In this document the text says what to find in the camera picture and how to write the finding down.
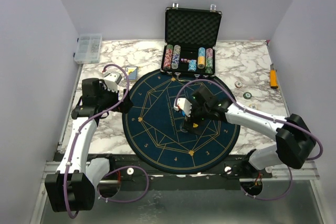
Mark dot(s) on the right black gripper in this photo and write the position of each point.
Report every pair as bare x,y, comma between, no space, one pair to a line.
188,122

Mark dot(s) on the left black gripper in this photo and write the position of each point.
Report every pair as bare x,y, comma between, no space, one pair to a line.
124,106

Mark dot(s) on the red white poker chip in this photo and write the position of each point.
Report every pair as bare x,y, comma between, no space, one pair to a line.
238,84

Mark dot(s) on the green poker chip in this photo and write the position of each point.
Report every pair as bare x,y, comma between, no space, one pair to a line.
247,95

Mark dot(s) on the yellow white poker chip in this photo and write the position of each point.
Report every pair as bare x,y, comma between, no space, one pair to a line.
254,106

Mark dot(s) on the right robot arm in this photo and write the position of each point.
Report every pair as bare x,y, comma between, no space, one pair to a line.
293,142

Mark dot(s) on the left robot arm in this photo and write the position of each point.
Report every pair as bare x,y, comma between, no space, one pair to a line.
73,186

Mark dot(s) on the blue playing card box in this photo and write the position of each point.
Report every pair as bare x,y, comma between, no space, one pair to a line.
132,72

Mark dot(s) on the light blue chip stack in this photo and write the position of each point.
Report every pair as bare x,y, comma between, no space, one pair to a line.
192,65

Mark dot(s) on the pink green chip stack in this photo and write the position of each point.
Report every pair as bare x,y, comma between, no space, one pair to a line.
209,61

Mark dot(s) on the yellow chip stack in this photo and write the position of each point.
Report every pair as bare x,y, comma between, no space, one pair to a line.
201,58

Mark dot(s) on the row of dice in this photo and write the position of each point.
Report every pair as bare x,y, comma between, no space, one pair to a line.
185,60

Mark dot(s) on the clear plastic organizer box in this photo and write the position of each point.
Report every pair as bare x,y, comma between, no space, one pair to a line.
88,49

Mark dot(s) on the round blue poker mat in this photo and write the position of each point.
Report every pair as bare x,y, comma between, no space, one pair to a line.
152,127

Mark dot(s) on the red white chip stack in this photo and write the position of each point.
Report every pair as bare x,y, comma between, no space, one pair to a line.
168,57

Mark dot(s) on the blue grey chip stack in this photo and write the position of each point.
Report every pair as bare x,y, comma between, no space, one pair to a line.
176,57

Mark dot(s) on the black aluminium chip case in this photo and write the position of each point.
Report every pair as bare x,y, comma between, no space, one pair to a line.
191,29

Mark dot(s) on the orange utility knife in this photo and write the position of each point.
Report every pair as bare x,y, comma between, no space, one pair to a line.
273,77

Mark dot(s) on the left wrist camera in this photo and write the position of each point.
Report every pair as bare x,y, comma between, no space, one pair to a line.
112,80

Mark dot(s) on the black mounting base rail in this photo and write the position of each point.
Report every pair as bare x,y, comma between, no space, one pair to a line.
226,175

